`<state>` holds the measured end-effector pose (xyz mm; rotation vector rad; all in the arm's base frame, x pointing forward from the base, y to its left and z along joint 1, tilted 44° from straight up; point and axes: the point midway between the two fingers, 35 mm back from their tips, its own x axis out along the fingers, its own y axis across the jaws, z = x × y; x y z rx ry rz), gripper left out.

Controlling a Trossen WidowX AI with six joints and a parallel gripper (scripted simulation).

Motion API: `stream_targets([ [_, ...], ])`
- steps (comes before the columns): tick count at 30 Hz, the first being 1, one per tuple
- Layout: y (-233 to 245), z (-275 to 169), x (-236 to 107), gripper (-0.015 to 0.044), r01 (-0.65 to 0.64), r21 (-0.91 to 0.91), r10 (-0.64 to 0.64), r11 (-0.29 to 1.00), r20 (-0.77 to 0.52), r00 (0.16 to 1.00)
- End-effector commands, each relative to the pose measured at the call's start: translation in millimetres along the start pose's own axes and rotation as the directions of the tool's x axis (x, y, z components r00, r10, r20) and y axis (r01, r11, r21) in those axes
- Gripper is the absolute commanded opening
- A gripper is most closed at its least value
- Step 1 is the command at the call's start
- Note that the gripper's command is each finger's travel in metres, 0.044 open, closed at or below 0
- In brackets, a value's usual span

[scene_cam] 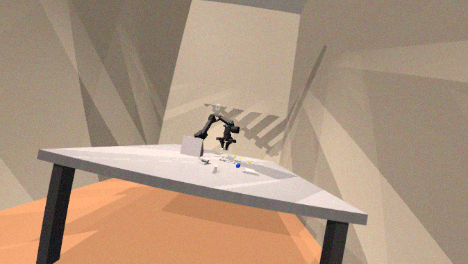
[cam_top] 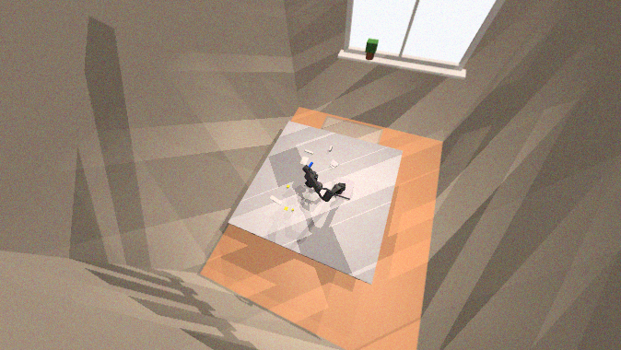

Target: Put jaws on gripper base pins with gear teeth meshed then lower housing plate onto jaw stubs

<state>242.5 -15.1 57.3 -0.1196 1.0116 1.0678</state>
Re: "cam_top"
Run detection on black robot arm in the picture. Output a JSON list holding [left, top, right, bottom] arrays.
[[302, 165, 346, 202]]

